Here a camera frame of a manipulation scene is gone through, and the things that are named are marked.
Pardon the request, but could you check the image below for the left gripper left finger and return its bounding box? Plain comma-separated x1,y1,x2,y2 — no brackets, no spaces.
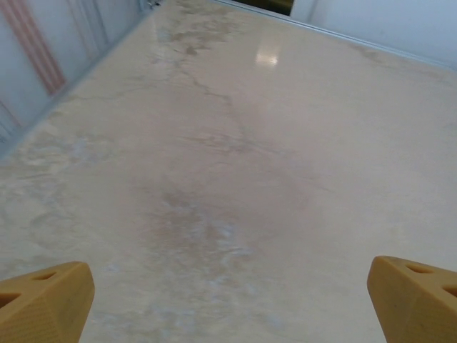
0,261,96,343

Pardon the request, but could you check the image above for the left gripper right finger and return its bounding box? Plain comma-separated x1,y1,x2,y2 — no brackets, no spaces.
368,255,457,343

